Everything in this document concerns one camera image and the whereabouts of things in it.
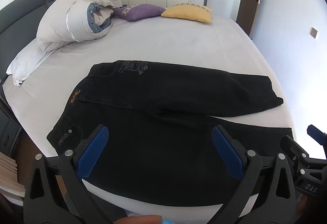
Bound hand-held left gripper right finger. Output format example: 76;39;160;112
212;125;298;224

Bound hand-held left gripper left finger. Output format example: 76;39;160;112
23;124;110;224

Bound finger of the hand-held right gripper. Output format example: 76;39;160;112
307;124;327;160
280;134;311;176

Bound black pants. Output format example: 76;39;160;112
47;60;293;207

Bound person's left hand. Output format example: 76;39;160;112
114;214;162;224

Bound dark grey nightstand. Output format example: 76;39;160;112
0;105;22;158

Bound white pillow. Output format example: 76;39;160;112
6;39;55;86

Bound bed with white sheet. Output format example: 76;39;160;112
2;13;297;217

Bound rolled white duvet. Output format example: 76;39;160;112
36;0;123;51

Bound yellow cushion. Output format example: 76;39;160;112
161;4;213;23

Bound purple cushion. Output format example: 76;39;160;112
112;3;166;21

